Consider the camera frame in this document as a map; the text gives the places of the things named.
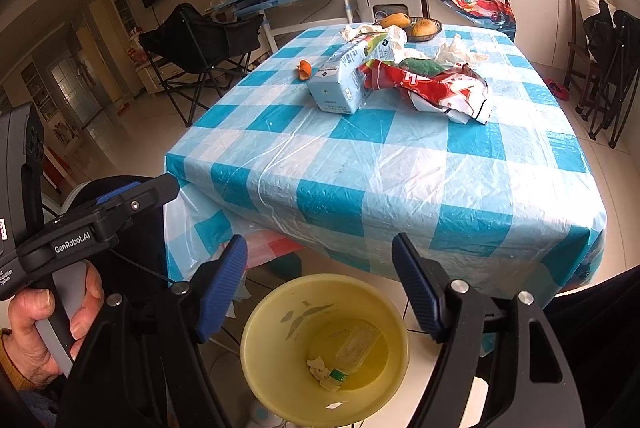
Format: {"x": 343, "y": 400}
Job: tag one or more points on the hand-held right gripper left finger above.
{"x": 225, "y": 288}

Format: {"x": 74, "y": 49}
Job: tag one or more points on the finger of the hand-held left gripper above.
{"x": 150, "y": 195}

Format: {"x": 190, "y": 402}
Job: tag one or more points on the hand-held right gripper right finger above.
{"x": 417, "y": 288}

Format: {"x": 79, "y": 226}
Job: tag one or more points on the yellow plastic bin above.
{"x": 270, "y": 323}

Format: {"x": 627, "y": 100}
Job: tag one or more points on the red snack bag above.
{"x": 440, "y": 93}

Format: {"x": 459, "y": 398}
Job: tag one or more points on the orange peel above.
{"x": 303, "y": 71}

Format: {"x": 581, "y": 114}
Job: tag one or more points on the green cloth with white label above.
{"x": 422, "y": 66}

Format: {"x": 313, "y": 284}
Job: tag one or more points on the white milk carton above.
{"x": 340, "y": 78}

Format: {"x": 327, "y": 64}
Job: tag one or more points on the white tissue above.
{"x": 457, "y": 53}

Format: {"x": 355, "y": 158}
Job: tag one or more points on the white plastic bag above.
{"x": 395, "y": 36}

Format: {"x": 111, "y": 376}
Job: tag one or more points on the person's left forearm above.
{"x": 6, "y": 363}

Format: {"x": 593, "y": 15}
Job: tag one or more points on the person's left hand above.
{"x": 25, "y": 348}

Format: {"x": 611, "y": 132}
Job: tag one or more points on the clear bottle with green label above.
{"x": 350, "y": 350}

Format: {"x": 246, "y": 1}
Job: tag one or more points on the table with blue checkered cloth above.
{"x": 375, "y": 178}

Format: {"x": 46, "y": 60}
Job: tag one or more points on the small white paper scrap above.
{"x": 316, "y": 367}

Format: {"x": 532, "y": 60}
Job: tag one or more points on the low white television cabinet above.
{"x": 155, "y": 71}

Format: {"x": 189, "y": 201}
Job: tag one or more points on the black folding camp chair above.
{"x": 200, "y": 43}

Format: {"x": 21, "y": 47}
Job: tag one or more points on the person's right leg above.
{"x": 600, "y": 348}

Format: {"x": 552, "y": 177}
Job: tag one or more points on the red slipper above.
{"x": 557, "y": 89}

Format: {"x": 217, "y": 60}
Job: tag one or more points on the dark fruit bowl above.
{"x": 430, "y": 39}

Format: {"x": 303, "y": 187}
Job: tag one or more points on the yellow mango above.
{"x": 396, "y": 20}
{"x": 424, "y": 29}

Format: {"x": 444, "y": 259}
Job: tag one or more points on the wooden chair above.
{"x": 575, "y": 43}

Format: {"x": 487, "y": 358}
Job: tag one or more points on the folded black chair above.
{"x": 615, "y": 58}

